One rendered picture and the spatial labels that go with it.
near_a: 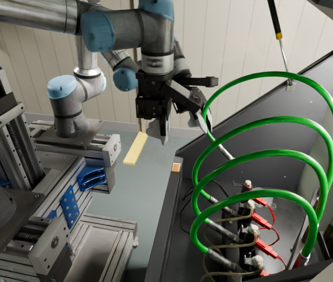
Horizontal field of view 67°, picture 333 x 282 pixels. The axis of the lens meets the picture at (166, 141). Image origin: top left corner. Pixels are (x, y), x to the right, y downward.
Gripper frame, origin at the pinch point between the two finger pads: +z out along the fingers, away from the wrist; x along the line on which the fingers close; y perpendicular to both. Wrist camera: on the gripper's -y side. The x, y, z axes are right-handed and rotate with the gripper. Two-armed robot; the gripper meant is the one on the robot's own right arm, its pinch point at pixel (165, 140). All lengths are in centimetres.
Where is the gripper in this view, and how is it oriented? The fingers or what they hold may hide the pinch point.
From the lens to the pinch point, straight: 70.8
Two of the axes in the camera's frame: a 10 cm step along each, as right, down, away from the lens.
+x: -1.7, 5.5, -8.2
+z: 0.0, 8.3, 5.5
